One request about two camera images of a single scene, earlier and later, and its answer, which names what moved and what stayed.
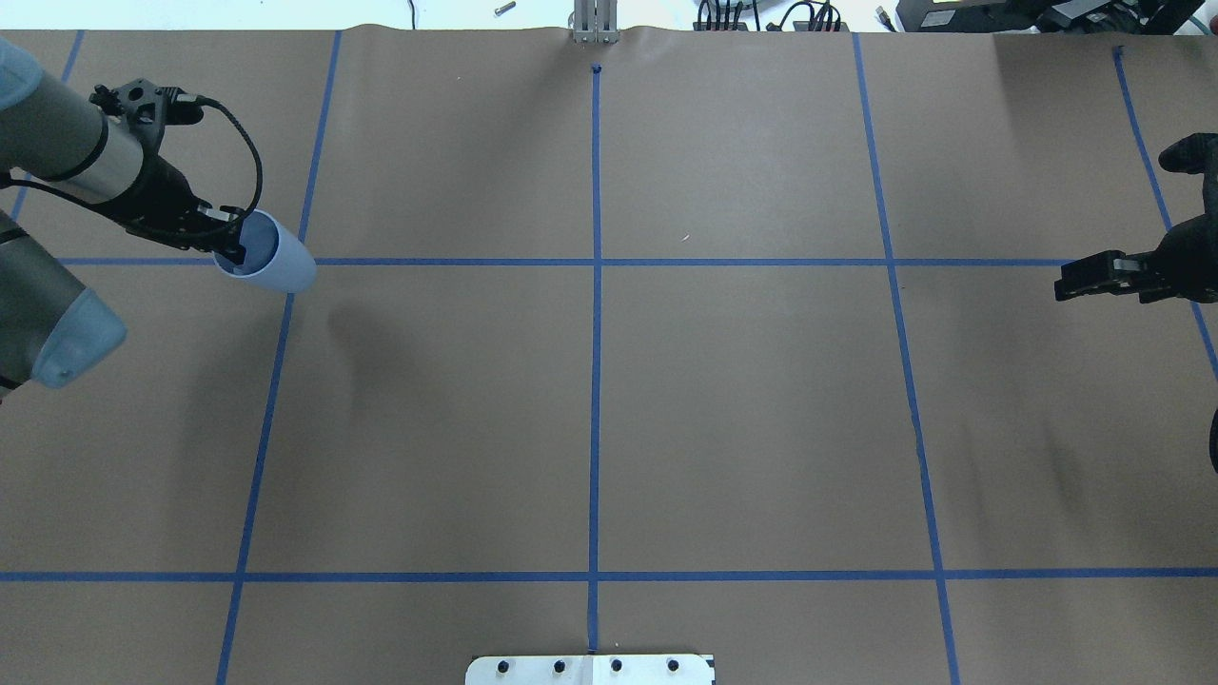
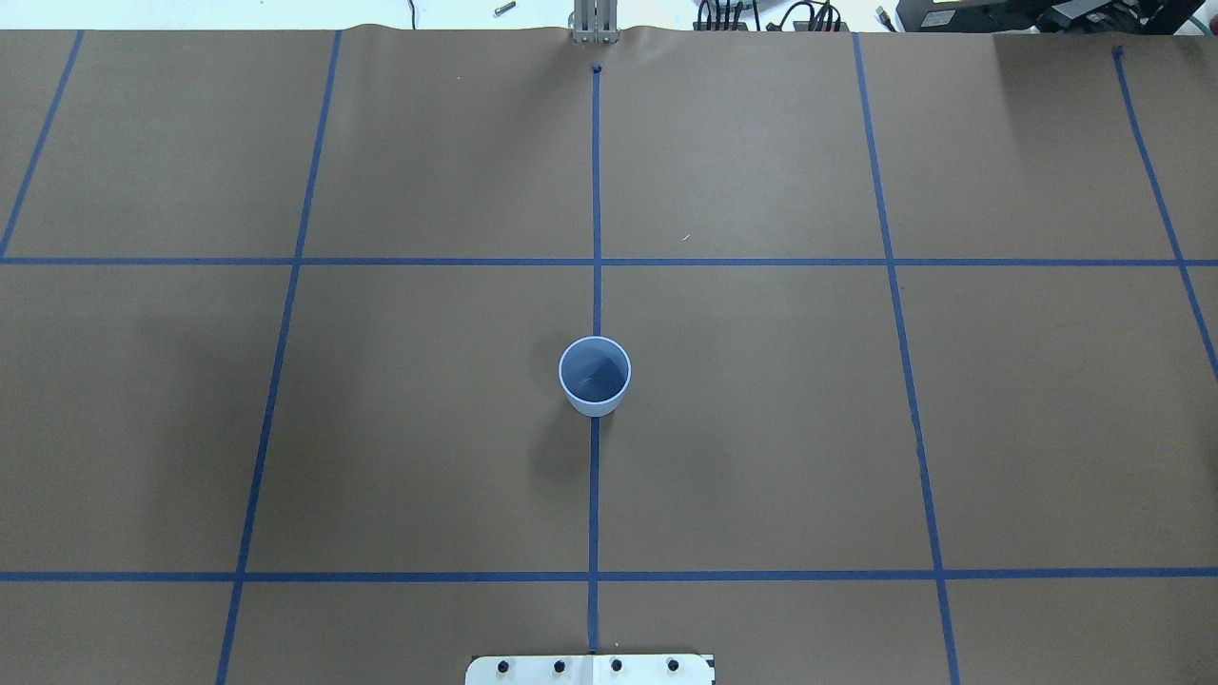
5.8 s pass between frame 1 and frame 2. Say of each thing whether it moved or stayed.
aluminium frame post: stayed
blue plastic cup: moved
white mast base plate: stayed
